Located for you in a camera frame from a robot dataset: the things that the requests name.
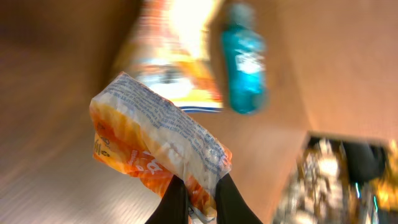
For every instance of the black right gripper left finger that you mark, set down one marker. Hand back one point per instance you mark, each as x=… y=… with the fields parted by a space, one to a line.
x=173 y=208

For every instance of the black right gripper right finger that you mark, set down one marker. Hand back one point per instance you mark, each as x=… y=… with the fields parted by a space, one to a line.
x=230 y=205

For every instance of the small orange snack packet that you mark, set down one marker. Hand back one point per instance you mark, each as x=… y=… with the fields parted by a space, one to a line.
x=141 y=134

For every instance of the blue mouthwash bottle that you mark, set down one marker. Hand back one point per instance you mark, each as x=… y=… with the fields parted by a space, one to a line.
x=243 y=48

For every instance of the yellow chip bag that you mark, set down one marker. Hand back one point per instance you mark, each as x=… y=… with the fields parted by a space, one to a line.
x=167 y=50

